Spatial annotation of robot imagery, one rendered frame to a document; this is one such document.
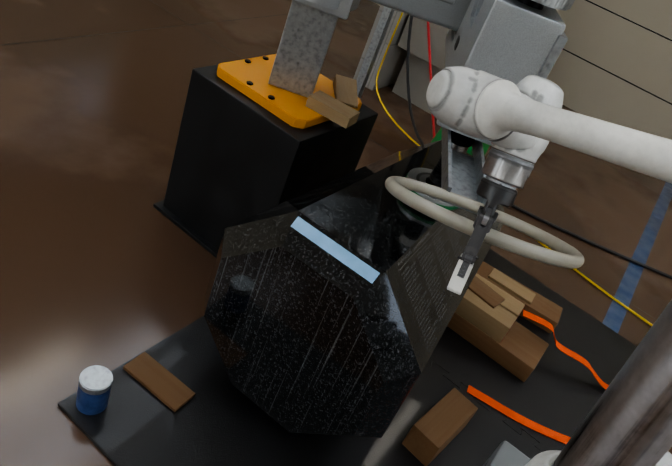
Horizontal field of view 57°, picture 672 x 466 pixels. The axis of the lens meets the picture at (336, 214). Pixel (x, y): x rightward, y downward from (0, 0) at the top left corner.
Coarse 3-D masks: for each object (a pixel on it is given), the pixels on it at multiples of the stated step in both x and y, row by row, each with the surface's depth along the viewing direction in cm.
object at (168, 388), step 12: (132, 360) 218; (144, 360) 220; (132, 372) 214; (144, 372) 216; (156, 372) 218; (168, 372) 219; (144, 384) 212; (156, 384) 214; (168, 384) 215; (180, 384) 217; (156, 396) 211; (168, 396) 211; (180, 396) 213; (192, 396) 215
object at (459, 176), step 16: (448, 144) 190; (480, 144) 198; (448, 160) 180; (464, 160) 195; (480, 160) 189; (448, 176) 171; (464, 176) 185; (480, 176) 182; (464, 192) 176; (464, 208) 169
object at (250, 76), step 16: (224, 64) 259; (240, 64) 265; (256, 64) 270; (272, 64) 276; (224, 80) 255; (240, 80) 252; (256, 80) 257; (320, 80) 280; (256, 96) 248; (272, 96) 248; (288, 96) 255; (272, 112) 246; (288, 112) 243; (304, 112) 248; (304, 128) 245
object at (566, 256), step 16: (400, 176) 156; (400, 192) 134; (432, 192) 165; (448, 192) 167; (416, 208) 130; (432, 208) 127; (448, 224) 125; (464, 224) 124; (512, 224) 164; (528, 224) 162; (496, 240) 122; (512, 240) 123; (544, 240) 156; (560, 240) 152; (528, 256) 124; (544, 256) 124; (560, 256) 126; (576, 256) 132
